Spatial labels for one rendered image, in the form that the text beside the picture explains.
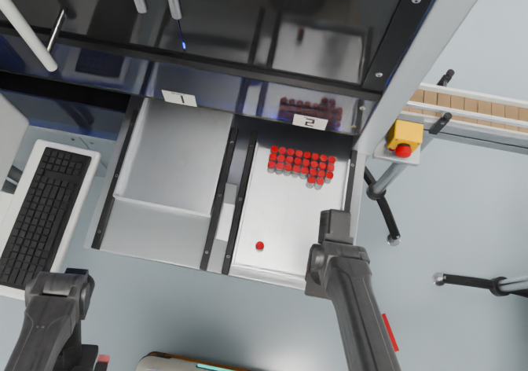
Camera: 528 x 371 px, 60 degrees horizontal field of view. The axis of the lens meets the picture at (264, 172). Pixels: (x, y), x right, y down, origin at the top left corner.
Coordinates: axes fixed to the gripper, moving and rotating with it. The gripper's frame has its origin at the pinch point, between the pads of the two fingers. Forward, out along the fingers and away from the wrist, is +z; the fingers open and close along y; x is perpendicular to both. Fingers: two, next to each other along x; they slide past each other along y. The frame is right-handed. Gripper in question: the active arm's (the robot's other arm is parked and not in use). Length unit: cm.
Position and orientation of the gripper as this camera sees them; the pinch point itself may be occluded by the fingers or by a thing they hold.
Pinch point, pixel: (318, 276)
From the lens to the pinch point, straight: 101.7
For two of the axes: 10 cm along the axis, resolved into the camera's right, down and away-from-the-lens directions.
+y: 1.8, -9.3, 3.1
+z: -0.2, 3.2, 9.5
